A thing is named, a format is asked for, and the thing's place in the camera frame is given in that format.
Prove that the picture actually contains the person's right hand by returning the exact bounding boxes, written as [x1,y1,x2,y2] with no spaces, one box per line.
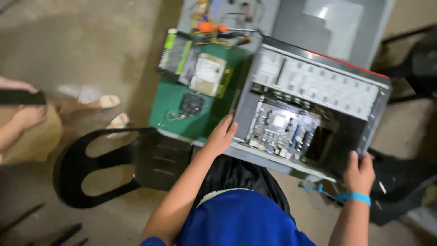
[343,151,376,197]

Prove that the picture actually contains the person's left hand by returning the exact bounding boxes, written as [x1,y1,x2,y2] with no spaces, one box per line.
[205,114,238,157]

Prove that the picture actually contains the grey computer case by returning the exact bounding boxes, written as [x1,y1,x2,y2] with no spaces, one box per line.
[231,35,392,182]

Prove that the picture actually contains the blue wristband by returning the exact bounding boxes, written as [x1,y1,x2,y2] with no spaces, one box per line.
[298,182,371,207]

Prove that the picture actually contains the green work mat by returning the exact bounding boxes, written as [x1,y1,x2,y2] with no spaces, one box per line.
[149,41,253,141]

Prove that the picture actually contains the person's black shorts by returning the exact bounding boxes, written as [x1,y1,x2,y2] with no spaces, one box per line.
[195,154,294,223]

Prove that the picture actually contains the power supply unit white label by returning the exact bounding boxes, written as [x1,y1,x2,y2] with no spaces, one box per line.
[189,53,234,98]

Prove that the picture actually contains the green motherboard in case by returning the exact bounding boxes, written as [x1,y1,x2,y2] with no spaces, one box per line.
[246,99,321,160]

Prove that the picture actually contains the person's blue shirt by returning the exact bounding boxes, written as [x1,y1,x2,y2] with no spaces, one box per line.
[140,189,316,246]

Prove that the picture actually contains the black graphics card green trim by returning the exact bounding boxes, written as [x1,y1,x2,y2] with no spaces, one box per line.
[157,29,200,77]

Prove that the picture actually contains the black plastic chair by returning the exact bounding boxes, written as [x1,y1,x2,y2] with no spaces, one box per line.
[53,127,195,209]

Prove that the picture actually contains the grey case side panel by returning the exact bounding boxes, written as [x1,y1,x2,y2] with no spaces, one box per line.
[271,0,396,70]

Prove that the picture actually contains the black phone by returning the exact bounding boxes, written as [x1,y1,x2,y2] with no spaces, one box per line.
[0,90,46,106]

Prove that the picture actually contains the black cooling fan with wires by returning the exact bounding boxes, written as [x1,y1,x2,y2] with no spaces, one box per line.
[167,93,206,121]

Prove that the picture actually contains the orange handled screwdriver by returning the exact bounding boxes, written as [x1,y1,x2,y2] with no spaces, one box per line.
[197,22,262,35]

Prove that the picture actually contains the bundle of coloured cables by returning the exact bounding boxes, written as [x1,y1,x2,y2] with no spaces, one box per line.
[189,0,263,46]

